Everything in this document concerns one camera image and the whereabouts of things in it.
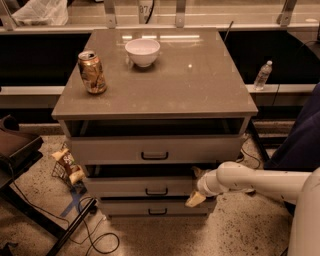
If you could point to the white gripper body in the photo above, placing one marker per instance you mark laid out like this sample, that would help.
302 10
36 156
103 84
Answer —
204 185

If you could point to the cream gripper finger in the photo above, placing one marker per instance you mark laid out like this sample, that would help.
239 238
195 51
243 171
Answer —
195 199
198 172

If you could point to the grey drawer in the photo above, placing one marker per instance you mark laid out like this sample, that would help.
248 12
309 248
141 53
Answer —
154 206
154 149
146 180

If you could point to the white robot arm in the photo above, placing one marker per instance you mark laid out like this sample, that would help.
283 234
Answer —
278 185

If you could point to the grey drawer cabinet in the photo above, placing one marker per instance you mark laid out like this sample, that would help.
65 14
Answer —
192 88

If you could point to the black office chair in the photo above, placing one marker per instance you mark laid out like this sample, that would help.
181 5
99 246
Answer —
260 143

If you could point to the dark blue cloth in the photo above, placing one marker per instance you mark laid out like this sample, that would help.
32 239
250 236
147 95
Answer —
301 149

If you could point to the blue floor tape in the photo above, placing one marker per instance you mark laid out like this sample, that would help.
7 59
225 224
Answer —
76 193

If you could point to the snack chip bag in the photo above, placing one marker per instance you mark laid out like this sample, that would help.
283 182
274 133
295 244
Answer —
72 169

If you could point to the clear plastic water bottle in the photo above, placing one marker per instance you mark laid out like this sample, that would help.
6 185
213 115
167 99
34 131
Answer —
263 75

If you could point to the white ceramic bowl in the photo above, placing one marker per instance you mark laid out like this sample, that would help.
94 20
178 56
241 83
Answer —
142 52

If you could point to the dented golden soda can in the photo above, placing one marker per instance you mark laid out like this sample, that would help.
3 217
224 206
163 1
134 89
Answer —
91 72

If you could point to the dark brown side stand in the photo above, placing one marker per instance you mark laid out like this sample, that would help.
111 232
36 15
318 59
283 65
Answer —
18 152

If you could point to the white plastic bag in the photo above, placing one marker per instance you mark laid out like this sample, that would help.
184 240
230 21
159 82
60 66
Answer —
42 12

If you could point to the small wire basket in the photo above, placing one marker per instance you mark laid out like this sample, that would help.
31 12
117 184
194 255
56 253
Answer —
59 169

